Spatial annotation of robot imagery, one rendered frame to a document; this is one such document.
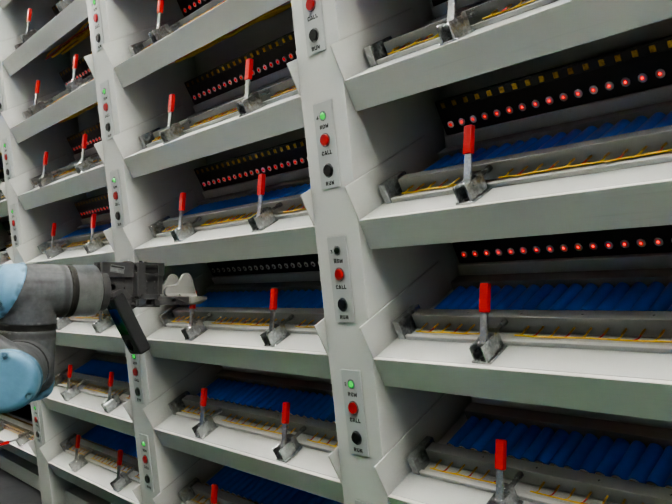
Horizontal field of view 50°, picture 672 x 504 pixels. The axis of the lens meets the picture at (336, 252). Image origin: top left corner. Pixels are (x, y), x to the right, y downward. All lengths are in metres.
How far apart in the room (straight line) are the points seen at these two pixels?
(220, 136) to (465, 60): 0.53
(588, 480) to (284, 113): 0.66
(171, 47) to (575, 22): 0.83
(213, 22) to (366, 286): 0.55
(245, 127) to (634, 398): 0.73
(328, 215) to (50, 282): 0.49
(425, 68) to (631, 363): 0.41
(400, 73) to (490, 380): 0.39
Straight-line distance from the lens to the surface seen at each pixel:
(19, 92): 2.29
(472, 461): 1.01
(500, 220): 0.84
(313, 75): 1.05
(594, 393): 0.81
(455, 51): 0.88
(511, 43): 0.84
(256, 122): 1.17
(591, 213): 0.78
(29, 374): 1.12
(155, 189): 1.61
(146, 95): 1.64
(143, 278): 1.34
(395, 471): 1.05
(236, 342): 1.29
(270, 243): 1.16
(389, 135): 1.05
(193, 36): 1.35
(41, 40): 2.03
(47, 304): 1.27
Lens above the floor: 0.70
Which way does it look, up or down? 1 degrees down
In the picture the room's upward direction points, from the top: 6 degrees counter-clockwise
